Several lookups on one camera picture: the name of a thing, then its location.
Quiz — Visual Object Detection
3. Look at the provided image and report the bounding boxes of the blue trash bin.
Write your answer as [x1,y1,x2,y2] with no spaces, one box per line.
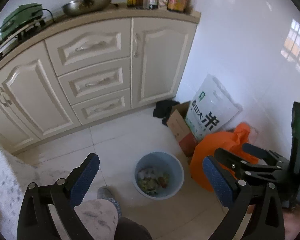
[133,152,185,200]

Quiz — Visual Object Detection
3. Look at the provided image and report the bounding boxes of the person right hand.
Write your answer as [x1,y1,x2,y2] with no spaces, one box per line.
[283,205,300,240]

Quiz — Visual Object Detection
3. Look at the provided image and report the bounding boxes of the orange plastic bag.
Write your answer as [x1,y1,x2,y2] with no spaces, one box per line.
[190,122,259,192]

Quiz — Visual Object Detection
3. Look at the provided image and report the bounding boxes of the person leg and slipper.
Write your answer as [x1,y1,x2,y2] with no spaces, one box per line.
[74,186,152,240]

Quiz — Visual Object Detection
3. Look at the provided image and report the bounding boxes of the white rice bag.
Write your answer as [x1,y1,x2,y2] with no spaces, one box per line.
[185,74,242,142]

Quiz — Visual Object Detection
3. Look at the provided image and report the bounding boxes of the cardboard box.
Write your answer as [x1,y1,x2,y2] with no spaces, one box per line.
[167,101,198,158]

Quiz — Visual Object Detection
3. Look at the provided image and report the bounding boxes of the black cloth on floor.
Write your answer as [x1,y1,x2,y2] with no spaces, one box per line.
[153,100,179,126]

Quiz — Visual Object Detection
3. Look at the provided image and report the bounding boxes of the lower cream cabinets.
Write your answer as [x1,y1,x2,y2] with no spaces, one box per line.
[0,14,198,153]

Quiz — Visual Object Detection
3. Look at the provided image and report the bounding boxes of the black gas stove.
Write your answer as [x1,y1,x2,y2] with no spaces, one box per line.
[0,17,46,61]

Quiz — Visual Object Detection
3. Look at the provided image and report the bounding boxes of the green electric cooker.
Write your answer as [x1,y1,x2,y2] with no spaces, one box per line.
[0,3,43,41]

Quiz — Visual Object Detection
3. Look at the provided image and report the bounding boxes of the steel wok pan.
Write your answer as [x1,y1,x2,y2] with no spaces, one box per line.
[62,0,112,17]

